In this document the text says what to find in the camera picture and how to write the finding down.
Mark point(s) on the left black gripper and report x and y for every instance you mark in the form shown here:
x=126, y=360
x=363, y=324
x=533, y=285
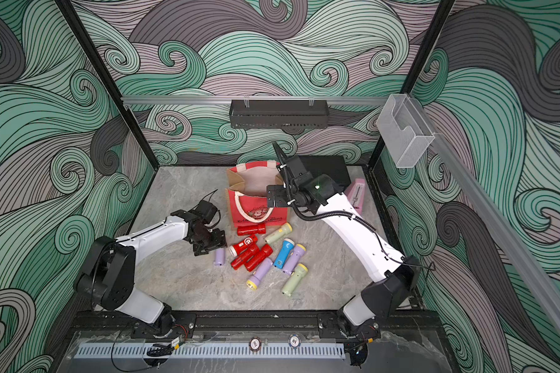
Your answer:
x=220, y=242

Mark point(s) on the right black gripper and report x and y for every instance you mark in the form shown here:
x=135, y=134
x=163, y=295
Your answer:
x=281, y=190

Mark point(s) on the blue flashlight white head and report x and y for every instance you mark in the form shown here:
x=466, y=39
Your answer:
x=287, y=246

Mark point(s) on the red jute tote bag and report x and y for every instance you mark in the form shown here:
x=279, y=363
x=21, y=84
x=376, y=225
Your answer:
x=247, y=196

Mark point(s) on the pale green flashlight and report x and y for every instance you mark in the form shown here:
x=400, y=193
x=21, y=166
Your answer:
x=279, y=234
x=292, y=283

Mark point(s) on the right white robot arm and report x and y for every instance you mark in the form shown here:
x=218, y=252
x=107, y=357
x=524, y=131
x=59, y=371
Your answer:
x=393, y=275

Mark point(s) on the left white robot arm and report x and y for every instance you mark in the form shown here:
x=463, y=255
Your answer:
x=107, y=275

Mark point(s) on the red flashlight white head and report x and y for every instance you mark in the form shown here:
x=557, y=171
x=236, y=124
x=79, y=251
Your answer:
x=238, y=248

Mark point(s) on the black hard carry case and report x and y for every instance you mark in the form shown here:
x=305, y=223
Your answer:
x=332, y=165

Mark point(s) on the pink metronome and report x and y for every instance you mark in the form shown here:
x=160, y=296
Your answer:
x=356, y=194

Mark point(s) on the purple flashlight yellow head bottom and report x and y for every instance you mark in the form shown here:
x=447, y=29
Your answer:
x=259, y=273

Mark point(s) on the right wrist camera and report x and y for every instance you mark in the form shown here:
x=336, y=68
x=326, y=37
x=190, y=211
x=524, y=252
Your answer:
x=295, y=171

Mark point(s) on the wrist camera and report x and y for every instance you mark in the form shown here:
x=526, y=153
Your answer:
x=206, y=211
x=295, y=171

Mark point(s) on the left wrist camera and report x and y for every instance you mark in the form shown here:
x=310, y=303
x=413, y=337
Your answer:
x=206, y=211

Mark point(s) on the black wall shelf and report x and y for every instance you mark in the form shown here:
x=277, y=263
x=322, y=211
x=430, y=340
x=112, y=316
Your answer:
x=278, y=114

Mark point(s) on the clear plastic wall bin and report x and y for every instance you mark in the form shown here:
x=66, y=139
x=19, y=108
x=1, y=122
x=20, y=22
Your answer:
x=406, y=130

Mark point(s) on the white perforated cable tray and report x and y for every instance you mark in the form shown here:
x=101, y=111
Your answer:
x=213, y=350

